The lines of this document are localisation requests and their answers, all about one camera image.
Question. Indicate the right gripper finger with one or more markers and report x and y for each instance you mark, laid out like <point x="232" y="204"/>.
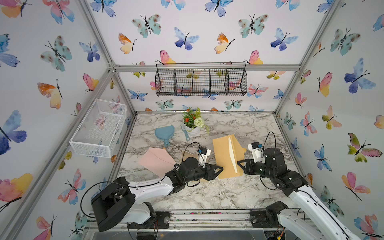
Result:
<point x="248" y="168"/>
<point x="246" y="163"/>

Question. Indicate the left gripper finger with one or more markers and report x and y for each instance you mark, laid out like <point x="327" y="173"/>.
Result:
<point x="213" y="169"/>
<point x="211" y="175"/>

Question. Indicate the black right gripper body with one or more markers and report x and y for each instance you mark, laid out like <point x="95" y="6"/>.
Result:
<point x="252" y="167"/>

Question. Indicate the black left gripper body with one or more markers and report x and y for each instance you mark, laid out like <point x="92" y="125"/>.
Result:
<point x="205" y="170"/>

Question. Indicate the white letter paper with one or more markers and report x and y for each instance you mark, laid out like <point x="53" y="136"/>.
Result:
<point x="232" y="155"/>

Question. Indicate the brown kraft envelope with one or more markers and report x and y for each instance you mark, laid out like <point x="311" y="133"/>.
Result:
<point x="221" y="150"/>

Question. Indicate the pink envelope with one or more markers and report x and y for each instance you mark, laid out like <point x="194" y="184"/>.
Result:
<point x="158" y="161"/>

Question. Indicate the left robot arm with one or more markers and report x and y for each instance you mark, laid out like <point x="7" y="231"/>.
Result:
<point x="122" y="201"/>

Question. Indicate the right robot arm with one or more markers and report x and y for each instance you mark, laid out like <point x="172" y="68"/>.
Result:
<point x="325" y="226"/>

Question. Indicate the blue hand brush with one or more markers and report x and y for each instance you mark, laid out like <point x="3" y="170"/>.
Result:
<point x="183" y="127"/>

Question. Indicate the blue dustpan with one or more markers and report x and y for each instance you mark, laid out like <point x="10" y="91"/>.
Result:
<point x="165" y="134"/>

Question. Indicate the potted artificial flower plant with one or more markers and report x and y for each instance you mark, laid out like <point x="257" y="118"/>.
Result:
<point x="193" y="122"/>

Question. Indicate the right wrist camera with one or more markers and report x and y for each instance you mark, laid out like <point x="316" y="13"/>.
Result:
<point x="256" y="149"/>

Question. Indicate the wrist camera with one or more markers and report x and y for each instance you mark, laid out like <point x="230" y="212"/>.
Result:
<point x="256" y="149"/>
<point x="203" y="154"/>

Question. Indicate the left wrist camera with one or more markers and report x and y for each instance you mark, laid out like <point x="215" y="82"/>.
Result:
<point x="203" y="154"/>

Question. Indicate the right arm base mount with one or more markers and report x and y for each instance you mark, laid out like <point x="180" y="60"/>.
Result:
<point x="267" y="218"/>

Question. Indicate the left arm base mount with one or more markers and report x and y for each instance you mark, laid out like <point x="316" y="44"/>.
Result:
<point x="160" y="220"/>

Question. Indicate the black wire wall basket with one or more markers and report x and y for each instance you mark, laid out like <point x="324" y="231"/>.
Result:
<point x="201" y="79"/>

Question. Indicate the white mesh wall basket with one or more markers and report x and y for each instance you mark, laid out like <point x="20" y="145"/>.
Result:
<point x="98" y="131"/>

